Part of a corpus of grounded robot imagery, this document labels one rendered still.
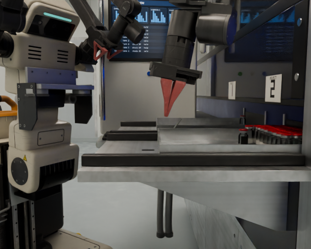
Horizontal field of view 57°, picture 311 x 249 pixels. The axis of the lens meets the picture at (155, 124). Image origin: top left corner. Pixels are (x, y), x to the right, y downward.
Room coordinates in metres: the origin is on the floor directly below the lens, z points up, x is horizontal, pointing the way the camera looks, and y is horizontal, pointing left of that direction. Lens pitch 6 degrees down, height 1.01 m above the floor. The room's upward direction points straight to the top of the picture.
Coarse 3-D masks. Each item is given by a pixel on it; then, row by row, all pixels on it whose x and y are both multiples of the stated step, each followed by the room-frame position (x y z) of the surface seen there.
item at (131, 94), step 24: (144, 0) 1.47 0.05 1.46; (168, 0) 1.48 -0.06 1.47; (144, 24) 1.47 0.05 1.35; (168, 24) 1.48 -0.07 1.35; (144, 48) 1.47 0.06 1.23; (120, 72) 1.46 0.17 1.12; (144, 72) 1.47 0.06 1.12; (120, 96) 1.46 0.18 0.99; (144, 96) 1.47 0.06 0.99; (192, 96) 1.50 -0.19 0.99; (120, 120) 1.46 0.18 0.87; (144, 120) 1.47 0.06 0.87
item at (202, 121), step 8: (160, 120) 1.12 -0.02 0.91; (168, 120) 1.12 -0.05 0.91; (176, 120) 1.12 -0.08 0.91; (184, 120) 1.12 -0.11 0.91; (192, 120) 1.12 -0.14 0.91; (200, 120) 1.12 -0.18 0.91; (208, 120) 1.12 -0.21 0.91; (216, 120) 1.12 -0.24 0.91; (224, 120) 1.12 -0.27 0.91; (232, 120) 1.12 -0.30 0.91
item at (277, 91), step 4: (268, 76) 0.68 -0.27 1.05; (272, 76) 0.66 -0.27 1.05; (276, 76) 0.64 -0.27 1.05; (280, 76) 0.62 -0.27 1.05; (268, 80) 0.68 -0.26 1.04; (276, 80) 0.64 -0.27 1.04; (280, 80) 0.62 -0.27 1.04; (268, 84) 0.68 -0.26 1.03; (272, 84) 0.66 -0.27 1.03; (276, 84) 0.63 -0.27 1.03; (280, 84) 0.61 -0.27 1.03; (268, 88) 0.68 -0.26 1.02; (276, 88) 0.63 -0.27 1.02; (280, 88) 0.61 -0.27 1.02; (268, 92) 0.68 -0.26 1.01; (272, 92) 0.65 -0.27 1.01; (276, 92) 0.63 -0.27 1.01; (280, 92) 0.61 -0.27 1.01; (268, 96) 0.68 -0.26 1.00; (276, 96) 0.63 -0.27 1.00; (280, 96) 0.61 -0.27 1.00; (268, 100) 0.68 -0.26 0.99; (272, 100) 0.65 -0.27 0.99; (276, 100) 0.63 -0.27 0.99; (280, 100) 0.61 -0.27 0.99
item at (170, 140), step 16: (160, 128) 0.78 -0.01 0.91; (176, 128) 0.78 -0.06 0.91; (192, 128) 0.78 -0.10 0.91; (208, 128) 0.78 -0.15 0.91; (224, 128) 0.78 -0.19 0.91; (160, 144) 0.53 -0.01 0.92; (176, 144) 0.53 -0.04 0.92; (192, 144) 0.53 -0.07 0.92; (208, 144) 0.53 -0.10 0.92; (224, 144) 0.53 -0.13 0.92; (240, 144) 0.53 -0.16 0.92; (256, 144) 0.53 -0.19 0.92; (272, 144) 0.53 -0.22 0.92; (288, 144) 0.53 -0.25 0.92
